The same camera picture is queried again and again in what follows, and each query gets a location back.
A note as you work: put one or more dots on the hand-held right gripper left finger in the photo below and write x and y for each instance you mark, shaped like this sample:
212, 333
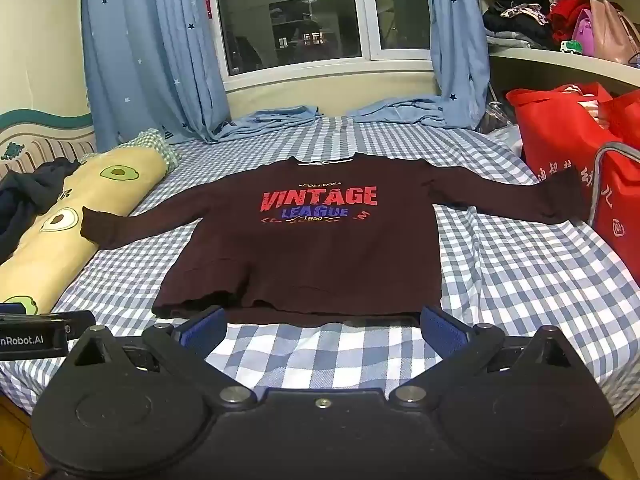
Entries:
200, 332

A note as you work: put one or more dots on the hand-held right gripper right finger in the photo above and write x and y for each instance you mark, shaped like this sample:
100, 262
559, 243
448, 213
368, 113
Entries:
442, 334

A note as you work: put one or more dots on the dark maroon printed sweatshirt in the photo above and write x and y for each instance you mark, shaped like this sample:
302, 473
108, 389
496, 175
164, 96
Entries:
310, 260

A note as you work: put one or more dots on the pile of dark clothes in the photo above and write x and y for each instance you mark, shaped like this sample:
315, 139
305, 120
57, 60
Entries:
515, 22

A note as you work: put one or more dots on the blue white checked bedsheet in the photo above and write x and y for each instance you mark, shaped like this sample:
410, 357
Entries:
505, 270

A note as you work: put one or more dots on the dark navy garment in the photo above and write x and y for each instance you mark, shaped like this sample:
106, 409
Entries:
25, 200

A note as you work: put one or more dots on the yellow avocado print bolster pillow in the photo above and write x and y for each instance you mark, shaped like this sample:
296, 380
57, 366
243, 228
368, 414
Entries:
117, 195

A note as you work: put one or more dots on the striped headboard with green trim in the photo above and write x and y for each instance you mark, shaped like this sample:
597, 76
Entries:
45, 142

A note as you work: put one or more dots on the red bag with grey trim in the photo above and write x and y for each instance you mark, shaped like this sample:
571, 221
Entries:
620, 210

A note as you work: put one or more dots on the clear plastic bag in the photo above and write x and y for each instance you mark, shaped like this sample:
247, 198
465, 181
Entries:
500, 125

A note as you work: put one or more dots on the red shopping bag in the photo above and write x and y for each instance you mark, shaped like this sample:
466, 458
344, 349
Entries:
555, 130

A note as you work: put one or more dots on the blue star print curtain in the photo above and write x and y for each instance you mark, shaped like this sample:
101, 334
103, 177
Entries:
150, 50
455, 35

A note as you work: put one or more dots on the small toy car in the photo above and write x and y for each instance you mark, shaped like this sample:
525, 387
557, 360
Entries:
571, 47

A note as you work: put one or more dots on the white framed window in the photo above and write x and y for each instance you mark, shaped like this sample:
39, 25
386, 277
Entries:
300, 15

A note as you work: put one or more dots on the purple bag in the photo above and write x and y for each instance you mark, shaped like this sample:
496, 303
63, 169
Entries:
584, 32

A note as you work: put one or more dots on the red garment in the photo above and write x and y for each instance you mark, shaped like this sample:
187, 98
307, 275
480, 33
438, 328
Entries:
567, 12

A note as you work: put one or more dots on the pink handbag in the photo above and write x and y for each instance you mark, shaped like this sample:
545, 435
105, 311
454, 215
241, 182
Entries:
612, 32

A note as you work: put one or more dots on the white wall shelf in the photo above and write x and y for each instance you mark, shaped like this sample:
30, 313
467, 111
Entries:
550, 60

